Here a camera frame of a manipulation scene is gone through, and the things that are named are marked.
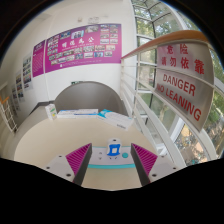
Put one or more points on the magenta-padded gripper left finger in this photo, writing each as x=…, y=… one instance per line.
x=79, y=158

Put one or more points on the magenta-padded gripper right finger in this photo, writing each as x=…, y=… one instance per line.
x=144, y=159

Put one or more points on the flat white blue box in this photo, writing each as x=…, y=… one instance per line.
x=76, y=114

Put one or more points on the long white blue box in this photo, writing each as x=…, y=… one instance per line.
x=116, y=119

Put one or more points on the small white green box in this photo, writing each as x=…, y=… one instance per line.
x=51, y=111

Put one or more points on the grey curved chair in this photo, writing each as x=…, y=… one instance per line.
x=88, y=96

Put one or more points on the green exit sign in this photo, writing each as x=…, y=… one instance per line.
x=75, y=82

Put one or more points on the red-lettered danger sign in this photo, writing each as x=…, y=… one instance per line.
x=186, y=90

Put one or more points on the white stair railing orange handrail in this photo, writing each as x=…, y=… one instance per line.
x=8, y=115

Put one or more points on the white photo board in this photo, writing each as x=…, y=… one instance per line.
x=14, y=97
x=27, y=71
x=20, y=86

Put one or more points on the narrow magenta text poster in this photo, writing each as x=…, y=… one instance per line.
x=38, y=59

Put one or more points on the large magenta photo poster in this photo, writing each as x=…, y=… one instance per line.
x=83, y=48

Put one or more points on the white railing wooden handrail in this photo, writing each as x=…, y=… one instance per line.
x=173, y=37

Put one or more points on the white-framed glass window wall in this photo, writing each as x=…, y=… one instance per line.
x=144, y=26

